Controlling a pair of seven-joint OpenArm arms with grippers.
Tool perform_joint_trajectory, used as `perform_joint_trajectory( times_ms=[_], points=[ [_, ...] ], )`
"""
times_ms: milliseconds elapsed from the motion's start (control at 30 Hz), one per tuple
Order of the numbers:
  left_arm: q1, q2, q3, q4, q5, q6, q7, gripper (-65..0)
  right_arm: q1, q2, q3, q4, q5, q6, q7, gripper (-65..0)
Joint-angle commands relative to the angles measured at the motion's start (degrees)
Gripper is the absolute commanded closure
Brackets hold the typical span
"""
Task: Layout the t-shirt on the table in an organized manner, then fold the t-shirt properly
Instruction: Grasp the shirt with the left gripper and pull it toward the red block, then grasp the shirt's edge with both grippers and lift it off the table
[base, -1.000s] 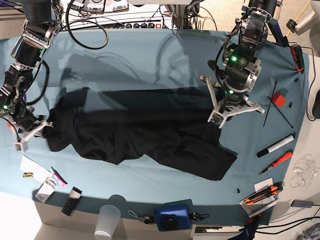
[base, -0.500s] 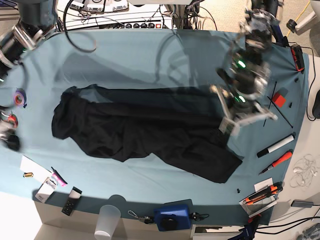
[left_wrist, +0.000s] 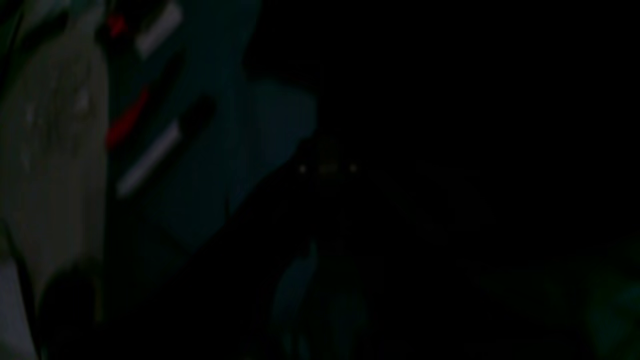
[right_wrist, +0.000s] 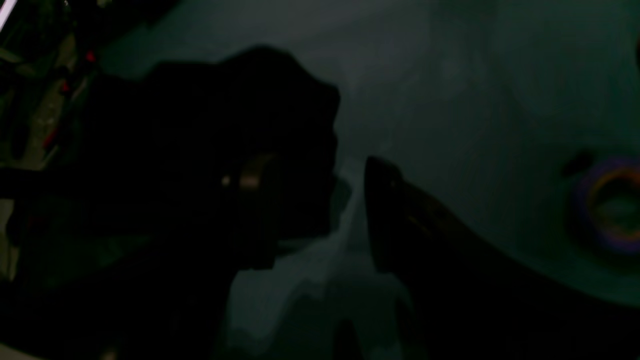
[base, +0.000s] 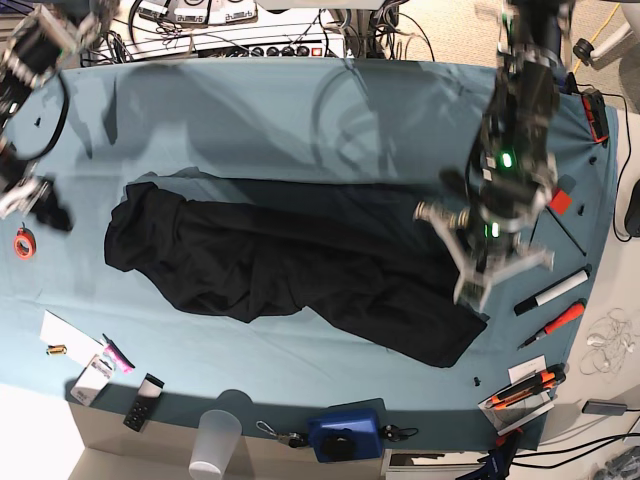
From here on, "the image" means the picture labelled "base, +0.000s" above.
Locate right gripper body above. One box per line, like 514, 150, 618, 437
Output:
1, 176, 55, 219

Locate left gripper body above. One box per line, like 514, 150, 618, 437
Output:
413, 202, 554, 311

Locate black t-shirt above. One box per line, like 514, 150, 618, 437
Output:
104, 182, 486, 368

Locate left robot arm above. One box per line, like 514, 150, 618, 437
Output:
413, 1, 574, 312

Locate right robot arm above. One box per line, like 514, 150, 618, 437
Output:
1, 1, 120, 233

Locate orange tape roll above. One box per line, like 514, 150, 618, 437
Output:
13, 225, 37, 260

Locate long black stick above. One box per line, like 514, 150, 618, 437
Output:
529, 214, 541, 244

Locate red cube block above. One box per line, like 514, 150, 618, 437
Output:
548, 188, 572, 215

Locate black and white marker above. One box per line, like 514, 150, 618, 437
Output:
513, 264, 592, 316

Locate white paper sheet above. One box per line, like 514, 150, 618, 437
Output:
39, 311, 104, 366

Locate orange utility knife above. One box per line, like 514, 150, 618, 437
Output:
484, 364, 566, 410

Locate small brass battery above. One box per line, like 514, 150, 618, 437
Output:
46, 345, 67, 356

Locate pink packaged item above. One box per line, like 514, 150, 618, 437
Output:
102, 334, 135, 374

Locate orange black clamp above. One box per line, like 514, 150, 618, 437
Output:
581, 87, 609, 144

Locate white card package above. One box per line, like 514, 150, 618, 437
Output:
70, 355, 115, 406

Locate teal table cloth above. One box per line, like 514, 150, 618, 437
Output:
1, 59, 620, 450

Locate small black remote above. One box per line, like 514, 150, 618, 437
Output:
123, 373, 164, 432

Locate blue box with knob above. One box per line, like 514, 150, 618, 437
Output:
307, 408, 383, 463

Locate translucent plastic cup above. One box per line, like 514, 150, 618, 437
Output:
189, 410, 242, 480

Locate orange handled screwdriver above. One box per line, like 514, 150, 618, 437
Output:
517, 299, 586, 350

